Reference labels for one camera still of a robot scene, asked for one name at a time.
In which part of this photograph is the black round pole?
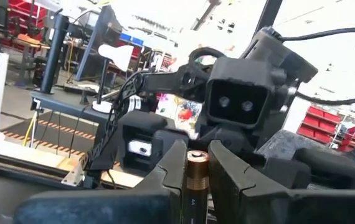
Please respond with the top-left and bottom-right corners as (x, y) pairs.
(39, 12), (70, 95)

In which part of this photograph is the grey side table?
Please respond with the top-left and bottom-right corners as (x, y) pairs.
(29, 90), (121, 125)

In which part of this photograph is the yellow extension cord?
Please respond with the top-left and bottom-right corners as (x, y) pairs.
(22, 110), (40, 147)

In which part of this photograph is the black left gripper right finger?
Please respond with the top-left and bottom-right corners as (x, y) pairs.
(207, 139), (292, 224)

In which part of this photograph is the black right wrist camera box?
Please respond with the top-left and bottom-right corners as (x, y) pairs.
(202, 57), (277, 130)

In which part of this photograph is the silver metal mounting plate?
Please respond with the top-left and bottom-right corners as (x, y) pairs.
(61, 161), (85, 187)

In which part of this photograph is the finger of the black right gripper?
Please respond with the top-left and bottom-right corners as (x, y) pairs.
(160, 129), (191, 149)
(199, 123), (261, 154)

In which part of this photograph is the black orange striped floor mat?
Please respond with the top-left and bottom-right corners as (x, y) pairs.
(0, 118), (119, 156)

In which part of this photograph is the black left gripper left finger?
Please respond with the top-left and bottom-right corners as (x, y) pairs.
(133, 139), (189, 224)

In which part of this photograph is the black right camera cable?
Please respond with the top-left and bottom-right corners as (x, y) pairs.
(277, 26), (355, 43)

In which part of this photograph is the blue plastic bin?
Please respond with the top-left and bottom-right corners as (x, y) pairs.
(118, 32), (144, 46)

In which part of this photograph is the red bin storage rack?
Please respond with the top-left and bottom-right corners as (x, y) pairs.
(7, 0), (47, 32)
(295, 105), (355, 153)

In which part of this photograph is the black copper-top AA battery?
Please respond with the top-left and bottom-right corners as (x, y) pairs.
(182, 150), (210, 224)

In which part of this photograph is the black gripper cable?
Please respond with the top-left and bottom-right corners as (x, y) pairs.
(294, 90), (355, 106)

